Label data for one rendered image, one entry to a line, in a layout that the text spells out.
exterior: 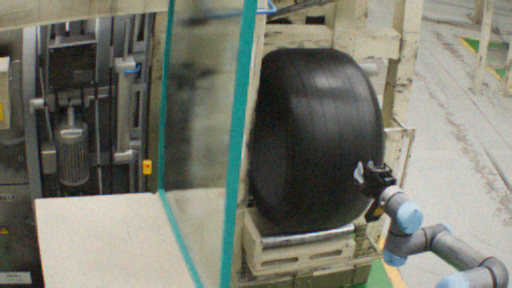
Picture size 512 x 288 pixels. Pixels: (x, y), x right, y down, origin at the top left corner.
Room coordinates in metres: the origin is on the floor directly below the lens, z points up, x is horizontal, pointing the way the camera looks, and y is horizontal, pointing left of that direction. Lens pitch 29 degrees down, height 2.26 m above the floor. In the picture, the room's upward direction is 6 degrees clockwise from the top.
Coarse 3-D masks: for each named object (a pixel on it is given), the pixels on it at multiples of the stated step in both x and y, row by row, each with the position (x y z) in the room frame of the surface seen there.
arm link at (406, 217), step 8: (400, 192) 1.53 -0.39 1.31; (392, 200) 1.50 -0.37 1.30; (400, 200) 1.49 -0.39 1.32; (408, 200) 1.48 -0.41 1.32; (392, 208) 1.48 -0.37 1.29; (400, 208) 1.45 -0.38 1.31; (408, 208) 1.44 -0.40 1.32; (416, 208) 1.44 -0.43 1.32; (392, 216) 1.47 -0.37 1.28; (400, 216) 1.43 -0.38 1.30; (408, 216) 1.42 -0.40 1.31; (416, 216) 1.43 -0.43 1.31; (392, 224) 1.46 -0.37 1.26; (400, 224) 1.42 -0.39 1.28; (408, 224) 1.42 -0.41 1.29; (416, 224) 1.43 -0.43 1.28; (392, 232) 1.45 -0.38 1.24; (400, 232) 1.44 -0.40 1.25; (408, 232) 1.42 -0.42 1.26
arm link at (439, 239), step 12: (432, 228) 1.50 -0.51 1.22; (444, 228) 1.50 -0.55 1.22; (432, 240) 1.45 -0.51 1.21; (444, 240) 1.41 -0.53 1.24; (456, 240) 1.39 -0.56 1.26; (432, 252) 1.45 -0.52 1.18; (444, 252) 1.38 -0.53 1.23; (456, 252) 1.33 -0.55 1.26; (468, 252) 1.30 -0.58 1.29; (480, 252) 1.29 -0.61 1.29; (456, 264) 1.30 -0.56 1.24; (468, 264) 1.26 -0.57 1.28; (480, 264) 1.21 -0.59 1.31; (492, 264) 1.16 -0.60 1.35; (504, 276) 1.12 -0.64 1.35
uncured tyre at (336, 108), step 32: (288, 64) 1.95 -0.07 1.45; (320, 64) 1.95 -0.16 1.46; (352, 64) 2.00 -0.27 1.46; (288, 96) 1.85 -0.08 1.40; (320, 96) 1.84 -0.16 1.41; (352, 96) 1.87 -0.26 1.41; (256, 128) 2.22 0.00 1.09; (288, 128) 1.81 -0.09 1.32; (320, 128) 1.77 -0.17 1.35; (352, 128) 1.80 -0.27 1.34; (256, 160) 2.16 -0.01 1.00; (288, 160) 1.78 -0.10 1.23; (320, 160) 1.73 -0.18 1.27; (352, 160) 1.76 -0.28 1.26; (256, 192) 1.98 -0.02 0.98; (288, 192) 1.76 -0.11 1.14; (320, 192) 1.72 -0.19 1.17; (352, 192) 1.76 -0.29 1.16; (288, 224) 1.78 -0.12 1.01; (320, 224) 1.78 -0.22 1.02
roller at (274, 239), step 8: (352, 224) 1.93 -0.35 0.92; (280, 232) 1.86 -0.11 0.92; (288, 232) 1.86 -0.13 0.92; (304, 232) 1.87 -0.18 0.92; (312, 232) 1.87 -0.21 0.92; (320, 232) 1.88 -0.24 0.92; (328, 232) 1.89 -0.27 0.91; (336, 232) 1.90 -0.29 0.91; (344, 232) 1.90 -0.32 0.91; (352, 232) 1.92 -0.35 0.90; (264, 240) 1.81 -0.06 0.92; (272, 240) 1.82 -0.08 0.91; (280, 240) 1.83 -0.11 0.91; (288, 240) 1.83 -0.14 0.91; (296, 240) 1.84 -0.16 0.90; (304, 240) 1.85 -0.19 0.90; (312, 240) 1.87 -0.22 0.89
